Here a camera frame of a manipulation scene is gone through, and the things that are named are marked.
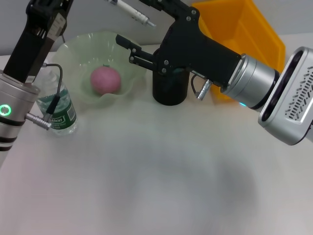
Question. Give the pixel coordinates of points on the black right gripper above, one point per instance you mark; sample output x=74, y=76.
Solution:
x=193, y=49

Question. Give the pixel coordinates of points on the silver grey pen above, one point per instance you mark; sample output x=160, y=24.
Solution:
x=132, y=11

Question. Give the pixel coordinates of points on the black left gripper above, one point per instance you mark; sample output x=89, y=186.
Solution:
x=31, y=44

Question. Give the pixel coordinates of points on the black mesh pen cup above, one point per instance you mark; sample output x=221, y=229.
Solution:
x=171, y=90

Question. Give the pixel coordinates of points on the clear water bottle green label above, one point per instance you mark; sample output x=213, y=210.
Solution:
x=63, y=115

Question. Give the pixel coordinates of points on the pale green glass fruit plate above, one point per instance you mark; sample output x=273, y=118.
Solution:
x=80, y=51

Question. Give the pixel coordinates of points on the yellow plastic storage bin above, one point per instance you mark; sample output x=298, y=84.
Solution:
x=249, y=31

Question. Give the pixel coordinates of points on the pink peach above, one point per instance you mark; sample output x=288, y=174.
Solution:
x=105, y=79

